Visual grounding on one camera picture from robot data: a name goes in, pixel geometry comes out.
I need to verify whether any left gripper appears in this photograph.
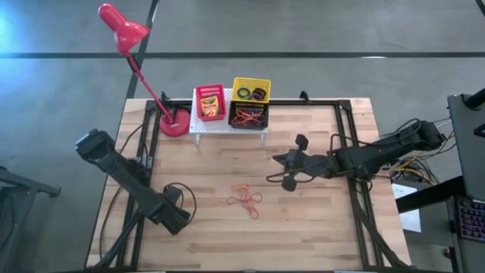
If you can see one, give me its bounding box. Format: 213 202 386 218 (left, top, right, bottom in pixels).
147 185 192 236

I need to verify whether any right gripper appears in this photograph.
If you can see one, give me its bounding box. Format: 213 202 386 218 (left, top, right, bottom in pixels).
273 135 334 193

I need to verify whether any red rubber band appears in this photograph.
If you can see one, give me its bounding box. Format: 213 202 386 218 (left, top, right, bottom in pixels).
226 193 247 208
242 191 264 221
231 108 265 128

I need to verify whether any black desk beam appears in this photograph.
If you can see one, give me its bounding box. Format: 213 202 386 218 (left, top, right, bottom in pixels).
396 176 468 214

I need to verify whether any black plastic basket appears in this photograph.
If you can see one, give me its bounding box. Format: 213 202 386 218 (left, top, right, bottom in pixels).
227 100 270 130

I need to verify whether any white perforated shelf riser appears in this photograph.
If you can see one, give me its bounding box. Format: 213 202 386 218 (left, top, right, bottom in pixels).
188 87 269 146

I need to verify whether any yellow plastic basket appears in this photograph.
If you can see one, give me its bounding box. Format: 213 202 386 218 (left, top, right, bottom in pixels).
231 77 272 104

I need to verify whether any red plastic basket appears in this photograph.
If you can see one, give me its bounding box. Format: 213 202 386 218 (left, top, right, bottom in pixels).
195 83 227 122

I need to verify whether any white paper sheet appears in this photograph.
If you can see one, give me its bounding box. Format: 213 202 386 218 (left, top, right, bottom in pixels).
392 183 422 234

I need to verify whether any grey metal table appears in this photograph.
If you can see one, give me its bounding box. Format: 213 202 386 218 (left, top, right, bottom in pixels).
0 165 61 273

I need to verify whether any backlit keyboard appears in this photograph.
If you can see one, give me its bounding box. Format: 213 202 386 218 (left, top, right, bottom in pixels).
455 196 485 243

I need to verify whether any black aluminium table frame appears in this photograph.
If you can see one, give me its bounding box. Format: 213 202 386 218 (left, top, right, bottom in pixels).
92 90 412 271

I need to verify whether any yellow cable bundle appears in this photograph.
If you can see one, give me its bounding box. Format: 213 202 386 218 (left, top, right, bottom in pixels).
389 154 437 187

